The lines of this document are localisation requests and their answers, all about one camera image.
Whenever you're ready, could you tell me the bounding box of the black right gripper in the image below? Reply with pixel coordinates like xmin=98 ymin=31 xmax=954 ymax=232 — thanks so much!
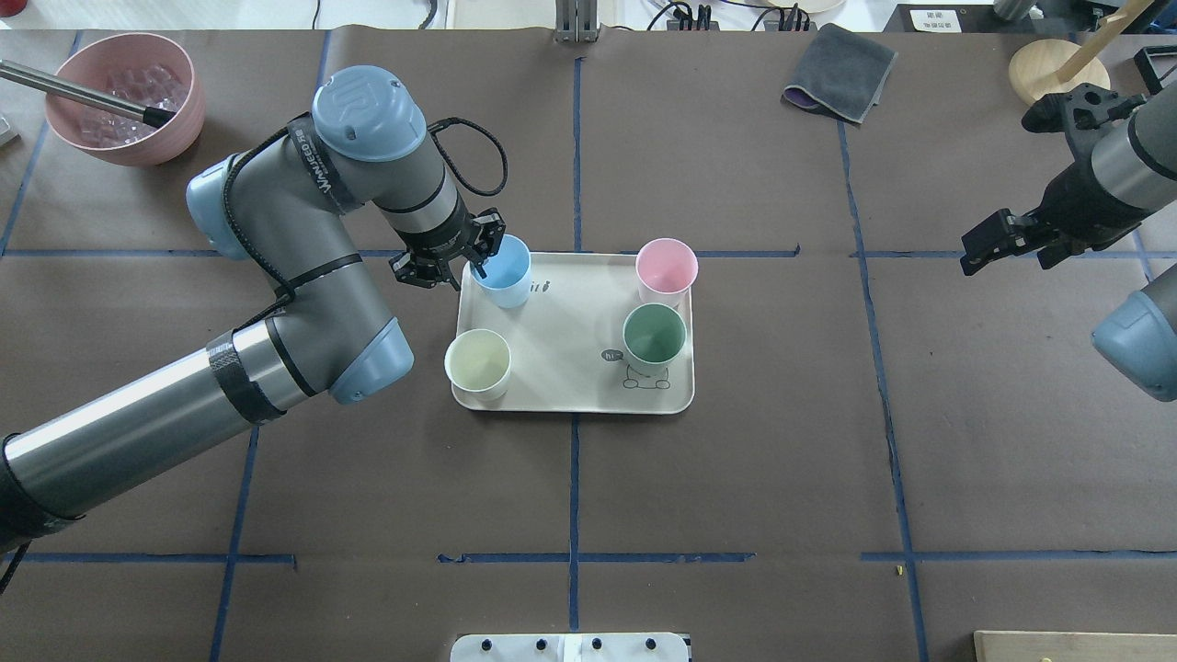
xmin=960 ymin=165 xmax=1145 ymax=277

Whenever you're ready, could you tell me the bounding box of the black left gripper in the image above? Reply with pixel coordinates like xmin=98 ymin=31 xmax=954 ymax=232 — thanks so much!
xmin=388 ymin=210 xmax=506 ymax=291

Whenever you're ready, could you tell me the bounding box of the blue plastic cup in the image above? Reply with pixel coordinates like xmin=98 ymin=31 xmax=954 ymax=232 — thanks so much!
xmin=472 ymin=234 xmax=532 ymax=309

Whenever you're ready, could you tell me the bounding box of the cream plastic cup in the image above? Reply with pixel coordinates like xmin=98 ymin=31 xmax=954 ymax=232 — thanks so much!
xmin=444 ymin=327 xmax=512 ymax=402

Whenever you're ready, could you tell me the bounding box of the pink plastic cup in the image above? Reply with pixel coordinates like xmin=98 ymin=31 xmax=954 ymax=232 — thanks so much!
xmin=636 ymin=237 xmax=699 ymax=307

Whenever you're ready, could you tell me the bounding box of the green plastic cup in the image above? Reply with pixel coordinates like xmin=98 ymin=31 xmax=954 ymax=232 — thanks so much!
xmin=621 ymin=302 xmax=689 ymax=377

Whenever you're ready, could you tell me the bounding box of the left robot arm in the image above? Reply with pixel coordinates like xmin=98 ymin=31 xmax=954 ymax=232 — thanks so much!
xmin=4 ymin=64 xmax=505 ymax=552

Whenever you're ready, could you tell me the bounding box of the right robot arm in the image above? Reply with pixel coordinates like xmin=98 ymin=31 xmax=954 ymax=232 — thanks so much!
xmin=960 ymin=84 xmax=1176 ymax=402

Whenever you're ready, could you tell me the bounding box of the cream rabbit tray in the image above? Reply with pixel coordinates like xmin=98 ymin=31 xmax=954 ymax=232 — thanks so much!
xmin=452 ymin=252 xmax=694 ymax=415

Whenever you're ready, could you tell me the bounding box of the wooden mug tree stand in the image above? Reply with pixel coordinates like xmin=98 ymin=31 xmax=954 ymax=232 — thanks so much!
xmin=1008 ymin=1 xmax=1153 ymax=105

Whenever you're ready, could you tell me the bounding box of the grey folded cloth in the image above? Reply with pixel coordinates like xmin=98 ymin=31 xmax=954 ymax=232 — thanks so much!
xmin=782 ymin=24 xmax=898 ymax=125

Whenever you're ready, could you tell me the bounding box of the pink bowl with ice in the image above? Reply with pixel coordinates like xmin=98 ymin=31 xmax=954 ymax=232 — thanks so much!
xmin=45 ymin=33 xmax=206 ymax=166

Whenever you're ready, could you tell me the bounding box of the metal scoop handle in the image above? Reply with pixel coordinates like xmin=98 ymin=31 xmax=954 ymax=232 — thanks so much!
xmin=1 ymin=60 xmax=177 ymax=130

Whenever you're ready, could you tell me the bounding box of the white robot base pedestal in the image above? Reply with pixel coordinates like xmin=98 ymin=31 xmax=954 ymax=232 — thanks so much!
xmin=450 ymin=633 xmax=693 ymax=661

